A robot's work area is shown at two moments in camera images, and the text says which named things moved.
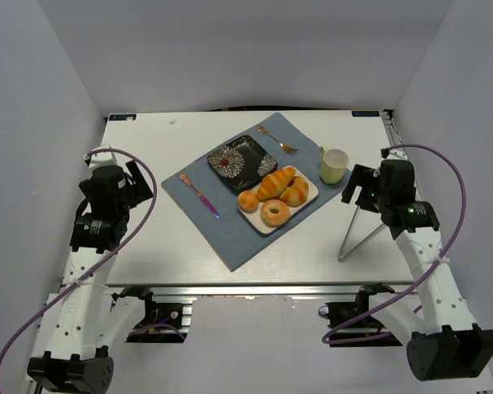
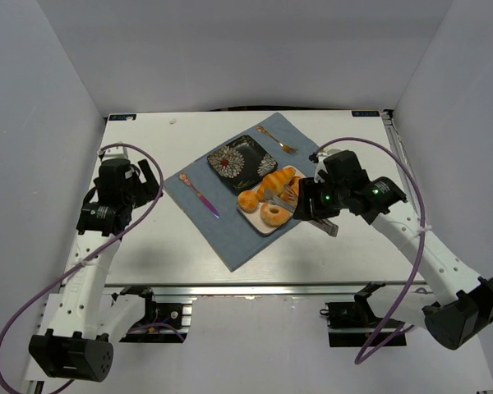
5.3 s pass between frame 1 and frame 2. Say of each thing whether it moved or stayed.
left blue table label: stayed
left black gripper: stayed
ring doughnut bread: stayed
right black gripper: moved
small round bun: stayed
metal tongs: moved
